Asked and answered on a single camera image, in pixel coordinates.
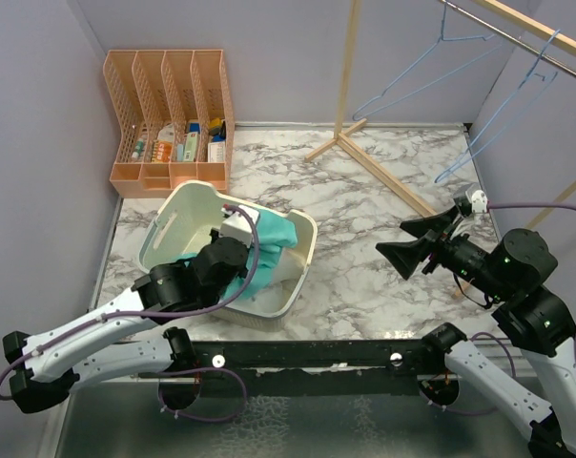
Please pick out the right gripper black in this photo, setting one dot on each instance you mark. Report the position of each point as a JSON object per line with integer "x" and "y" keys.
{"x": 441, "y": 231}

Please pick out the white t shirt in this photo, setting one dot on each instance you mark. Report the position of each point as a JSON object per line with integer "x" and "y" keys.
{"x": 270, "y": 299}

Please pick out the teal t shirt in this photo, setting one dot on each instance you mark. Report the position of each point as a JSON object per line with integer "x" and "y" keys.
{"x": 264, "y": 253}

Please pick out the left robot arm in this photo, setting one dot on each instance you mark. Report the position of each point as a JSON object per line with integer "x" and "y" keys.
{"x": 45, "y": 369}

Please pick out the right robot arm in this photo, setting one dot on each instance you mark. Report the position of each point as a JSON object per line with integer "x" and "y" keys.
{"x": 512, "y": 278}

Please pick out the cream plastic basket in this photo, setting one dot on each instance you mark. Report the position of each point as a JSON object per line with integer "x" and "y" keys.
{"x": 182, "y": 225}

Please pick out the items in organizer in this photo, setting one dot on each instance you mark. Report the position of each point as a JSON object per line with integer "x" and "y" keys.
{"x": 168, "y": 149}

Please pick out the wooden clothes rack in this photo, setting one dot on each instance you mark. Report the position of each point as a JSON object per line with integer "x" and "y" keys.
{"x": 342, "y": 136}

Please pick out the orange file organizer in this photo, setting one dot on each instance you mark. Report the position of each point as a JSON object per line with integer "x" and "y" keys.
{"x": 156, "y": 87}

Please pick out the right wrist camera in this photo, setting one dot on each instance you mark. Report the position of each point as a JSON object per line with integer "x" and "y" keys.
{"x": 470, "y": 200}

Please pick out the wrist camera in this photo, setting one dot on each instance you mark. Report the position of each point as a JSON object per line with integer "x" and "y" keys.
{"x": 235, "y": 225}
{"x": 470, "y": 200}

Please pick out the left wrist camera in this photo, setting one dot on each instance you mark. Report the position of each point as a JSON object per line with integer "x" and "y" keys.
{"x": 235, "y": 225}

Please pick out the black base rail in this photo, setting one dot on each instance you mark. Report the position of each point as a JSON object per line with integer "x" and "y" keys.
{"x": 312, "y": 368}

